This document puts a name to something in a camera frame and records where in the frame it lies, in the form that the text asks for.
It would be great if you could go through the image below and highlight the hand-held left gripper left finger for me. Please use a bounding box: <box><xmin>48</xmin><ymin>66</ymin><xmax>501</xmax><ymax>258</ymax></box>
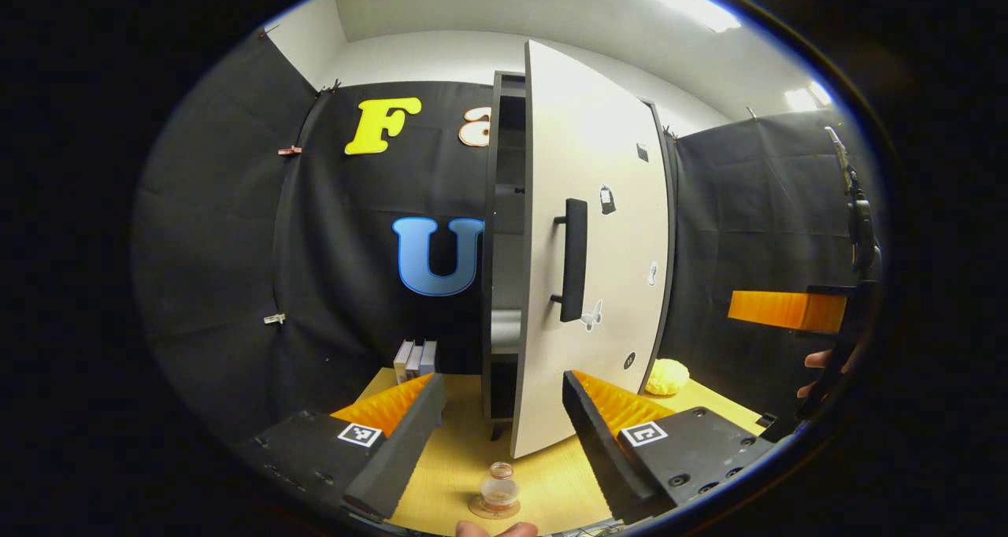
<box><xmin>236</xmin><ymin>373</ymin><xmax>447</xmax><ymax>524</ymax></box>

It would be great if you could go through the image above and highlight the black cabinet door handle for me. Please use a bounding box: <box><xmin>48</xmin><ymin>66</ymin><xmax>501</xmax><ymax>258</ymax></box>
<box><xmin>549</xmin><ymin>198</ymin><xmax>589</xmax><ymax>324</ymax></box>

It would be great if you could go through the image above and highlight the yellow textured ball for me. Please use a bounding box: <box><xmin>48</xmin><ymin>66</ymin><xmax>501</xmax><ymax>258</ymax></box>
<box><xmin>644</xmin><ymin>357</ymin><xmax>691</xmax><ymax>397</ymax></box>

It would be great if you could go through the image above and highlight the black backdrop cloth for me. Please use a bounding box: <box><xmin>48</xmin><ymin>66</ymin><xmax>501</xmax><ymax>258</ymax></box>
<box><xmin>132</xmin><ymin>29</ymin><xmax>883</xmax><ymax>443</ymax></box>

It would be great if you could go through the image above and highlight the beige cabinet door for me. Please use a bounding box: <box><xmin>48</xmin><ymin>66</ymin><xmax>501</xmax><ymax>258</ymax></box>
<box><xmin>510</xmin><ymin>39</ymin><xmax>670</xmax><ymax>461</ymax></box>

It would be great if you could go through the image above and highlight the right hand-held gripper cable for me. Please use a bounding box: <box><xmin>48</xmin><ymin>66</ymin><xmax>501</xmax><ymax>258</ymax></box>
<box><xmin>824</xmin><ymin>126</ymin><xmax>859</xmax><ymax>199</ymax></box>

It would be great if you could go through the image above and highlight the dark grey cabinet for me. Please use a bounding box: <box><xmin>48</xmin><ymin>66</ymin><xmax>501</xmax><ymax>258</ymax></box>
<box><xmin>480</xmin><ymin>70</ymin><xmax>678</xmax><ymax>443</ymax></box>

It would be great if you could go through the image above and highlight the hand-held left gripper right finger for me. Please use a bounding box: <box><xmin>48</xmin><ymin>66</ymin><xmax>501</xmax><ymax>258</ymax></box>
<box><xmin>561</xmin><ymin>369</ymin><xmax>788</xmax><ymax>526</ymax></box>

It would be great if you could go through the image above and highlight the clear plastic bottle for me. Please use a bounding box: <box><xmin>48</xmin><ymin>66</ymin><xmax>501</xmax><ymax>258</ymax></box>
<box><xmin>480</xmin><ymin>461</ymin><xmax>521</xmax><ymax>513</ymax></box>

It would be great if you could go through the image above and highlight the small ceiling light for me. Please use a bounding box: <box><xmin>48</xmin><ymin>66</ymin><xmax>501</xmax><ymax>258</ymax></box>
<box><xmin>784</xmin><ymin>80</ymin><xmax>834</xmax><ymax>113</ymax></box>

